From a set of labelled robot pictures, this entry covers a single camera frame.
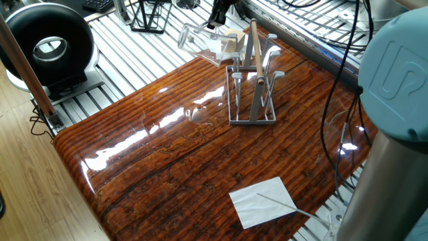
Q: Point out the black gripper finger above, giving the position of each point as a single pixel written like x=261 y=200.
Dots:
x=224 y=8
x=212 y=15

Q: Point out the large wooden block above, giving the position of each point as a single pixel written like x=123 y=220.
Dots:
x=234 y=37

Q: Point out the black keyboard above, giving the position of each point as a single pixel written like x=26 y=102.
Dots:
x=97 y=5

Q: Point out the flat white paper sheet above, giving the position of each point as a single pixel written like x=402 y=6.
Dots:
x=263 y=201

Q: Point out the black round fan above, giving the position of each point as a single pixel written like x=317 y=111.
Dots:
x=20 y=27

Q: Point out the brown wooden post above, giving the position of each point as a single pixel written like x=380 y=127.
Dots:
x=27 y=67

